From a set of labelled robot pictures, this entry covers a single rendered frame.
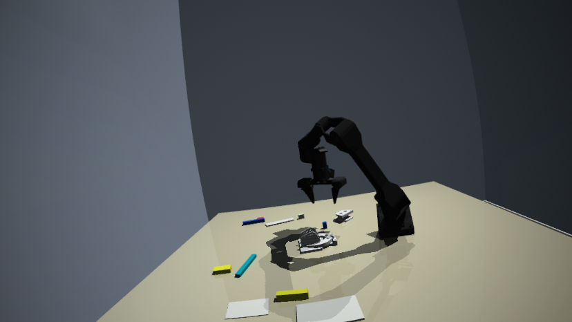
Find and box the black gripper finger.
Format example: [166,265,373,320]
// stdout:
[332,187,341,205]
[301,185,315,204]

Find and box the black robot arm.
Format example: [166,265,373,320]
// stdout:
[298,116,411,227]

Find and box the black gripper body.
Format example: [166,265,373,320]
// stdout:
[297,164,347,189]

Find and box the blue rectangular bar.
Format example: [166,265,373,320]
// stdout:
[243,218,265,225]

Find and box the teal rectangular bar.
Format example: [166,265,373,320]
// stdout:
[235,254,257,277]

